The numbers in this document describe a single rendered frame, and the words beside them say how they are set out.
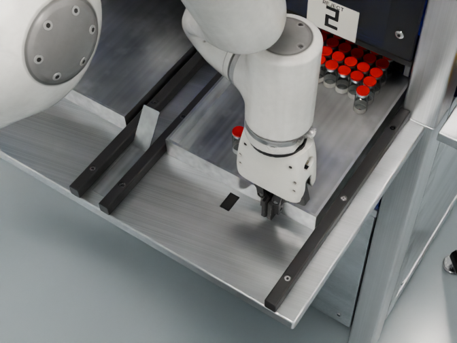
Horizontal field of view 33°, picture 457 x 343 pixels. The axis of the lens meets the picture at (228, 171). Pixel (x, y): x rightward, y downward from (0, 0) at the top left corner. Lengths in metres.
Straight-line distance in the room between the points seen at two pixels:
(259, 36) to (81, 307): 1.44
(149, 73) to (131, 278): 0.90
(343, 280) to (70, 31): 1.35
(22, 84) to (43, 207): 1.80
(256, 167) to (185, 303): 1.08
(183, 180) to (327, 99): 0.27
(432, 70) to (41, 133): 0.61
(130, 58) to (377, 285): 0.73
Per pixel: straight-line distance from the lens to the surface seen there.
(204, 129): 1.23
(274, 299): 1.05
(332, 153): 1.21
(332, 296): 1.85
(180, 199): 1.16
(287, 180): 1.00
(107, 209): 1.14
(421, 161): 1.33
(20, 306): 2.14
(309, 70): 0.86
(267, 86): 0.87
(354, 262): 1.68
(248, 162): 1.02
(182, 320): 2.04
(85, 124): 1.27
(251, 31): 0.74
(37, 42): 0.47
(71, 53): 0.49
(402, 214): 1.46
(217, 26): 0.73
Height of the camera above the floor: 1.83
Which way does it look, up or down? 54 degrees down
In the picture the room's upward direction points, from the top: 2 degrees counter-clockwise
